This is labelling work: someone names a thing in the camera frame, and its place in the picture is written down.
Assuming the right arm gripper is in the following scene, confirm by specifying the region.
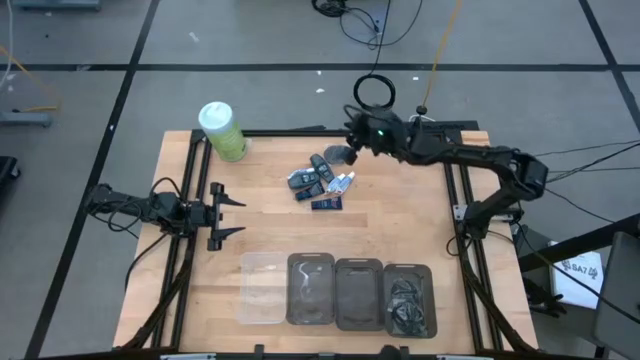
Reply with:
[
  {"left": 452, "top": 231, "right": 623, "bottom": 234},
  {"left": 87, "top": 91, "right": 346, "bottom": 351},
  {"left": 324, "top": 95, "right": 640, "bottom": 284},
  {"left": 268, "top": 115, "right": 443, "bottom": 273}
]
[{"left": 343, "top": 103, "right": 408, "bottom": 167}]

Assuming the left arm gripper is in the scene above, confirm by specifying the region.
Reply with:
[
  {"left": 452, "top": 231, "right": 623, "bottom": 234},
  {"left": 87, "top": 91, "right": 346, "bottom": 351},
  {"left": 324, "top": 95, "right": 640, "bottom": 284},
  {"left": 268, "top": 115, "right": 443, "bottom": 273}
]
[{"left": 187, "top": 181, "right": 248, "bottom": 253}]

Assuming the dark key fob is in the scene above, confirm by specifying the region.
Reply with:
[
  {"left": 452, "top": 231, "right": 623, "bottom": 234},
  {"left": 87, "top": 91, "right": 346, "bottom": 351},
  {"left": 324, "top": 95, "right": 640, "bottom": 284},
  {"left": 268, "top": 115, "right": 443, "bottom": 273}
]
[{"left": 287, "top": 168, "right": 322, "bottom": 190}]

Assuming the smoky grey plastic bin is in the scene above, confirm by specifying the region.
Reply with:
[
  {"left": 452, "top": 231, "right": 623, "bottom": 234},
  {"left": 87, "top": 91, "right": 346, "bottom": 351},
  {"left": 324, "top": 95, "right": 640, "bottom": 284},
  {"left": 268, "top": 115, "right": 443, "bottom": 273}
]
[
  {"left": 382, "top": 263, "right": 439, "bottom": 340},
  {"left": 333, "top": 257, "right": 387, "bottom": 332},
  {"left": 285, "top": 252, "right": 337, "bottom": 326}
]

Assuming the small dark blue tube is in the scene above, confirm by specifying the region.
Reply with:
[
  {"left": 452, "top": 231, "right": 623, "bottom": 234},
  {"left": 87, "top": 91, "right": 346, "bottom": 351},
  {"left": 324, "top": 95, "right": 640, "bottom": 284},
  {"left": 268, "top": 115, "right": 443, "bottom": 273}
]
[{"left": 310, "top": 196, "right": 344, "bottom": 212}]

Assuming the small black tube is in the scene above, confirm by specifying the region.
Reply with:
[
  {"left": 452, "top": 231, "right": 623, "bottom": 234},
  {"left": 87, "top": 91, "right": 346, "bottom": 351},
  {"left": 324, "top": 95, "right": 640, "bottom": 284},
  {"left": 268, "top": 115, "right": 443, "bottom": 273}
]
[{"left": 294, "top": 182, "right": 326, "bottom": 203}]

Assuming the green wipes canister white lid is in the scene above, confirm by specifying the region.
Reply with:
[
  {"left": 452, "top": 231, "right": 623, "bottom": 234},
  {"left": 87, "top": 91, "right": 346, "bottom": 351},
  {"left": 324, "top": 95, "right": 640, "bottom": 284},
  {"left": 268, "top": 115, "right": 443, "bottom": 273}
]
[{"left": 197, "top": 101, "right": 250, "bottom": 164}]

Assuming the clear plastic container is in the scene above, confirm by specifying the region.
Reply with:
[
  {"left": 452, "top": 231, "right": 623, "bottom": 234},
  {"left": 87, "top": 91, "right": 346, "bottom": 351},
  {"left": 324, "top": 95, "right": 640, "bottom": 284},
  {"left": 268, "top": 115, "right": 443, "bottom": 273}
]
[{"left": 238, "top": 251, "right": 290, "bottom": 326}]

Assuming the black equipment piece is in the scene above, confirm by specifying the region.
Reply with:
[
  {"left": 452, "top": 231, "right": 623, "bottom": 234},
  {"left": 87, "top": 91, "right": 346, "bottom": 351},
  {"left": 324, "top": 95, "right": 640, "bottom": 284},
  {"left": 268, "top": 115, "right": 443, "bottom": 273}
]
[{"left": 0, "top": 155, "right": 22, "bottom": 195}]

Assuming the black metal beam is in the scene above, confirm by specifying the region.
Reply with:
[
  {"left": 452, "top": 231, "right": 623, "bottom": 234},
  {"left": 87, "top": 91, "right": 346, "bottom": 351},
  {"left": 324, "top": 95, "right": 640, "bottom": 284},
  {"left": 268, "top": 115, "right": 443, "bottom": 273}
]
[{"left": 517, "top": 212, "right": 640, "bottom": 274}]

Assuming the black stand foot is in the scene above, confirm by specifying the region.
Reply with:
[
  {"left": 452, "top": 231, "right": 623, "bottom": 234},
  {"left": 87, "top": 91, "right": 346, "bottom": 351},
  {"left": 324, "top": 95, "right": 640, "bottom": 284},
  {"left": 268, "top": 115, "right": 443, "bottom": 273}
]
[{"left": 522, "top": 277, "right": 569, "bottom": 319}]

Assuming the white printed cardboard box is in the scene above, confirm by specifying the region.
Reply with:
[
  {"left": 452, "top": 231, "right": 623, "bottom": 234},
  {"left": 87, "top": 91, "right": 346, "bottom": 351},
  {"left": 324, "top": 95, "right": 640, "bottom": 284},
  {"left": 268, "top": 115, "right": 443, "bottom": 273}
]
[{"left": 548, "top": 241, "right": 605, "bottom": 310}]

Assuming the dark grey panel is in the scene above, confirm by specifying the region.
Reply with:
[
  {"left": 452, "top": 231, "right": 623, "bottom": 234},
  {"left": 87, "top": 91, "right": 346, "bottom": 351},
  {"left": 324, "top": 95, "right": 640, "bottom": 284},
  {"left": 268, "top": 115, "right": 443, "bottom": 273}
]
[{"left": 593, "top": 231, "right": 640, "bottom": 360}]

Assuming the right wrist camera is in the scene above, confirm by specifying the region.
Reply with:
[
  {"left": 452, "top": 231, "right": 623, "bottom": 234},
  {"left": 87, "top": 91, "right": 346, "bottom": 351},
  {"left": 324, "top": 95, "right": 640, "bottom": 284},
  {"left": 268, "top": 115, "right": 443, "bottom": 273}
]
[{"left": 364, "top": 119, "right": 400, "bottom": 150}]

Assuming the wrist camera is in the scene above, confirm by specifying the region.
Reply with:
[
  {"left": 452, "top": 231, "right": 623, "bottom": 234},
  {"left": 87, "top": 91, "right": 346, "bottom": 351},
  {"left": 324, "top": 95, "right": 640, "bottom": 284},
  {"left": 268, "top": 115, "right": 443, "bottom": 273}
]
[
  {"left": 149, "top": 191, "right": 185, "bottom": 225},
  {"left": 364, "top": 119, "right": 400, "bottom": 150}
]

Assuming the black metal table frame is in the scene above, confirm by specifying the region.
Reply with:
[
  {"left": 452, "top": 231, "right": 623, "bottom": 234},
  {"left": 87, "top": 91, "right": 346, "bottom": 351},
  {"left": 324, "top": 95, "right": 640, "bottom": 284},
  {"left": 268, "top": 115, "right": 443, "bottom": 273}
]
[{"left": 115, "top": 119, "right": 540, "bottom": 360}]

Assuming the black coiled cable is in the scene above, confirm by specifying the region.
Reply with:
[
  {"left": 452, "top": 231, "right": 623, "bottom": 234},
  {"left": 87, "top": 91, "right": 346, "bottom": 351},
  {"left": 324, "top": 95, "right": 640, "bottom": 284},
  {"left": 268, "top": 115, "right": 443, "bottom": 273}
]
[{"left": 352, "top": 72, "right": 398, "bottom": 114}]

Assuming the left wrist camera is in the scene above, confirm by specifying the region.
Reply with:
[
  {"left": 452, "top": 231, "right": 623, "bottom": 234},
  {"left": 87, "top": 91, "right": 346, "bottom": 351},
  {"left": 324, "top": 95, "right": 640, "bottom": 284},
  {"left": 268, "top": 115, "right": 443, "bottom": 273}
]
[{"left": 149, "top": 191, "right": 185, "bottom": 225}]

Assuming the black left wrist camera cable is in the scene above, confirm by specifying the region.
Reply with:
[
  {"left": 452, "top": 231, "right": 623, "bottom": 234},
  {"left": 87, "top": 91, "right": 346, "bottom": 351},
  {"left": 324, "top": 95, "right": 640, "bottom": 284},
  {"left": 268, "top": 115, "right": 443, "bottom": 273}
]
[{"left": 148, "top": 176, "right": 182, "bottom": 201}]

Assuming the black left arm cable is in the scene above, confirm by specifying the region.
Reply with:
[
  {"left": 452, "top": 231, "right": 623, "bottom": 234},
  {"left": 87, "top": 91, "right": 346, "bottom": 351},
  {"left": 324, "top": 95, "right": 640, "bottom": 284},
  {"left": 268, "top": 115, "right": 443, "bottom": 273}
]
[{"left": 123, "top": 231, "right": 170, "bottom": 292}]

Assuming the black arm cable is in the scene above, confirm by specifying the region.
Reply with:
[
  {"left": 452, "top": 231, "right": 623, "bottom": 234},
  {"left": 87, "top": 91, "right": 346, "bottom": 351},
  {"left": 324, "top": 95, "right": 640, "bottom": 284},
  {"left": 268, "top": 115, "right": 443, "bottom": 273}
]
[
  {"left": 445, "top": 232, "right": 484, "bottom": 262},
  {"left": 123, "top": 231, "right": 170, "bottom": 292}
]

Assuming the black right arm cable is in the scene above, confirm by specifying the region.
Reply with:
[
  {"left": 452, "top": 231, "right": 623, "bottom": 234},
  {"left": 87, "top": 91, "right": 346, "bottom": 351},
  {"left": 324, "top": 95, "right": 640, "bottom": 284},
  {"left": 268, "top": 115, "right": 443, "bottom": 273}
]
[{"left": 445, "top": 232, "right": 484, "bottom": 262}]

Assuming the yellow cable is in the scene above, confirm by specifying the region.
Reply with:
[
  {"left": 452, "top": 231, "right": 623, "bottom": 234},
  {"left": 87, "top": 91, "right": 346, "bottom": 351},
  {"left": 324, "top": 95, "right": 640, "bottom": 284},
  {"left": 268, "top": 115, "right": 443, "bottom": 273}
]
[
  {"left": 0, "top": 43, "right": 61, "bottom": 114},
  {"left": 423, "top": 0, "right": 464, "bottom": 109}
]

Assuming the black tangled cable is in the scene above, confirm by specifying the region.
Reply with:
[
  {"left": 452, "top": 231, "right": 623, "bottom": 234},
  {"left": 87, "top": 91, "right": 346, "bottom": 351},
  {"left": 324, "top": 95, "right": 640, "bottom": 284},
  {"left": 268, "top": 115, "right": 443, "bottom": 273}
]
[{"left": 310, "top": 0, "right": 425, "bottom": 51}]

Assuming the grey base plate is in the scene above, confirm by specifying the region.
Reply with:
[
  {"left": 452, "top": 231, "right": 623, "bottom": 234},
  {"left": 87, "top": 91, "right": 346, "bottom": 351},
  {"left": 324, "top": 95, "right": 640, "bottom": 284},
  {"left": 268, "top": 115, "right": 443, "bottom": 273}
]
[{"left": 0, "top": 111, "right": 52, "bottom": 127}]

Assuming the thin black floor cable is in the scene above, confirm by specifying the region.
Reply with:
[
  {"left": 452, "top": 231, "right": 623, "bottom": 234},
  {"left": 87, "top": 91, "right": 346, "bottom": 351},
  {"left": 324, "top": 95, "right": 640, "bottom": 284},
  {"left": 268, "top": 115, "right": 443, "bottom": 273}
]
[
  {"left": 544, "top": 144, "right": 640, "bottom": 225},
  {"left": 534, "top": 140, "right": 640, "bottom": 159}
]

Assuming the white cable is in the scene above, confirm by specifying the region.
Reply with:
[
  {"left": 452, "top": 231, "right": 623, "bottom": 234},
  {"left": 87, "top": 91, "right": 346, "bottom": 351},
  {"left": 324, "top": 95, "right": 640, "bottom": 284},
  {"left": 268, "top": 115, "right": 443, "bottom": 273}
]
[{"left": 0, "top": 0, "right": 16, "bottom": 94}]

